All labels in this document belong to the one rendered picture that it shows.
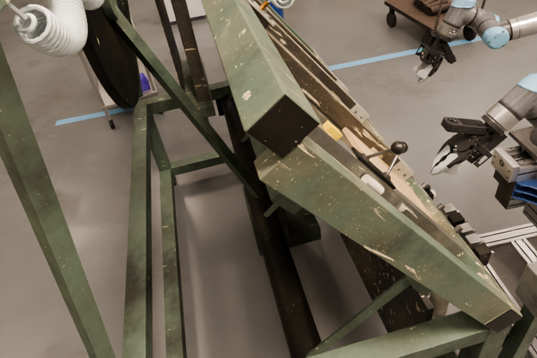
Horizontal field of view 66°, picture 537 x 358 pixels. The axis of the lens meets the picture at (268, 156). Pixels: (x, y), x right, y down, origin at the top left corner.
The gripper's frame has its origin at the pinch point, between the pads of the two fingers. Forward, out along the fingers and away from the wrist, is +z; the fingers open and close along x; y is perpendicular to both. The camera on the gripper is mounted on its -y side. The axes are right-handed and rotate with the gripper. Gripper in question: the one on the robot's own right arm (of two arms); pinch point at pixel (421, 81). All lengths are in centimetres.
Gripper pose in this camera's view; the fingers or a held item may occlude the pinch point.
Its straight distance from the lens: 188.2
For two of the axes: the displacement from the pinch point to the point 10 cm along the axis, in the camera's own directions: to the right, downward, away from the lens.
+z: -3.4, 7.7, 5.4
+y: -9.3, -1.7, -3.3
